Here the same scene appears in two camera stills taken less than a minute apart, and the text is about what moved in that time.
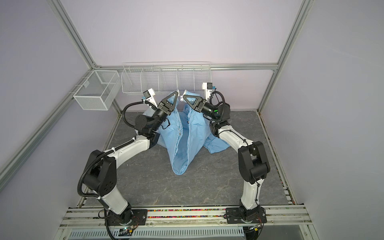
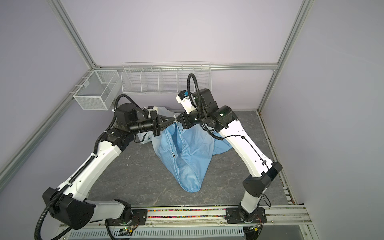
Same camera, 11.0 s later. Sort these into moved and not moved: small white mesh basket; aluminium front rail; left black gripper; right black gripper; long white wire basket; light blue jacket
Moved: left black gripper; right black gripper; light blue jacket
Not moved: long white wire basket; small white mesh basket; aluminium front rail
